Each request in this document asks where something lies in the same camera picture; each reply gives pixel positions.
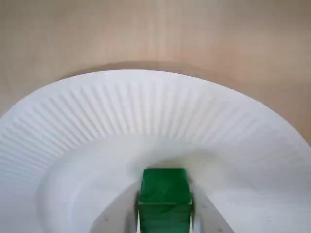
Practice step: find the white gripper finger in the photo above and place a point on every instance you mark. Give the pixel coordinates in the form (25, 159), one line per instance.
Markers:
(209, 218)
(116, 216)

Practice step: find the green block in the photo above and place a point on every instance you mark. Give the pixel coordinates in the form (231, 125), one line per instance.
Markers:
(165, 194)

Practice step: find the white paper plate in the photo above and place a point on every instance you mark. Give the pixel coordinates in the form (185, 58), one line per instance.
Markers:
(155, 116)

